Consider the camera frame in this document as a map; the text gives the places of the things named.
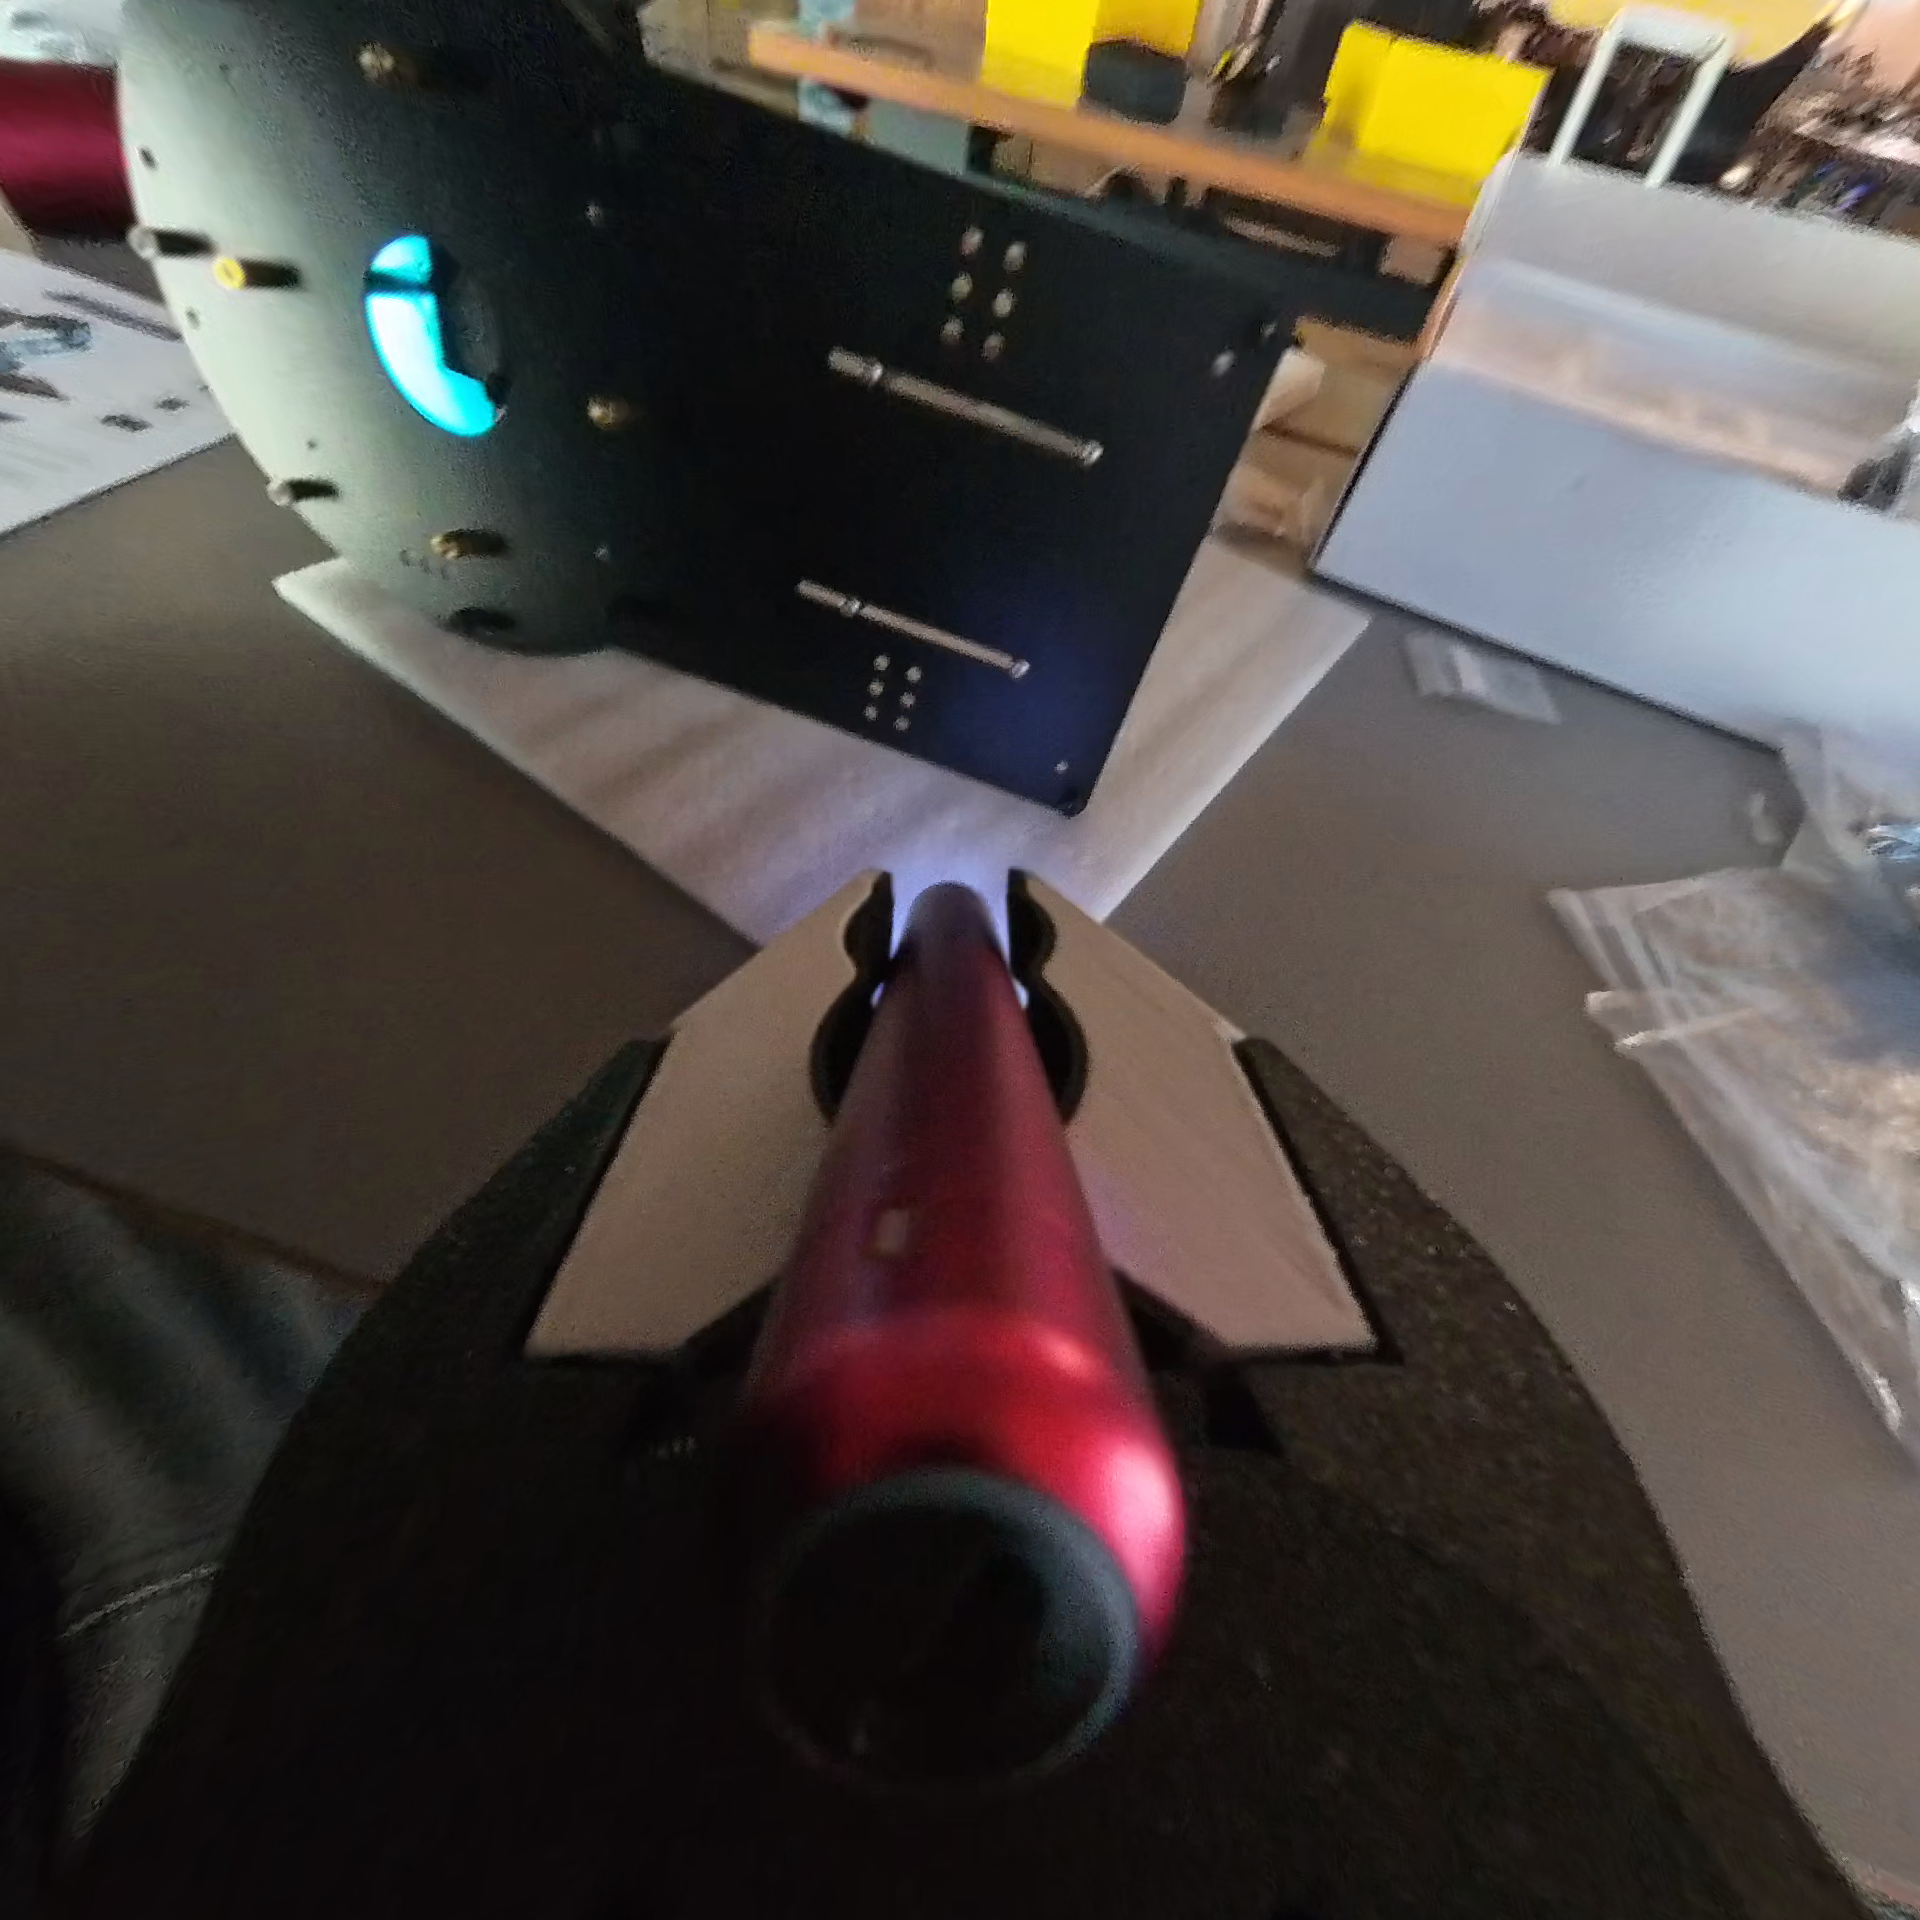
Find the dark red cloth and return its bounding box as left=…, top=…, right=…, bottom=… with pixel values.
left=0, top=60, right=135, bottom=238

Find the black metal chassis plate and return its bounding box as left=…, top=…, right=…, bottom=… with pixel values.
left=116, top=0, right=1300, bottom=819

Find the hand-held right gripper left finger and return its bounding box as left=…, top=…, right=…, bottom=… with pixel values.
left=525, top=872, right=898, bottom=1361

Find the small clear plastic bag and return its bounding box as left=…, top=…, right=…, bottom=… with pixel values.
left=1407, top=627, right=1565, bottom=725

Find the wooden shelf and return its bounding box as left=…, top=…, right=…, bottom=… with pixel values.
left=747, top=30, right=1478, bottom=250

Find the red electric screwdriver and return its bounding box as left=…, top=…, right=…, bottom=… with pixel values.
left=742, top=882, right=1191, bottom=1779

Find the black leather seat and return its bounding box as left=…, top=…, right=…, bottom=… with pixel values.
left=0, top=1148, right=380, bottom=1920

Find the large clear plastic parts bag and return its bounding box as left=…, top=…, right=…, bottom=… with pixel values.
left=1550, top=866, right=1920, bottom=1445

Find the white cardboard box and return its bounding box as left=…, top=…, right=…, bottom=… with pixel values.
left=1310, top=150, right=1920, bottom=752

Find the yellow box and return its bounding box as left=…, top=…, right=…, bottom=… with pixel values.
left=1317, top=28, right=1550, bottom=202
left=980, top=0, right=1090, bottom=109

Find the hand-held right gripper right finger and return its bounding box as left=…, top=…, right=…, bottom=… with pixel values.
left=1006, top=866, right=1382, bottom=1361

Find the printed instruction sheet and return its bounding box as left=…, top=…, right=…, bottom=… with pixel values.
left=0, top=246, right=231, bottom=537

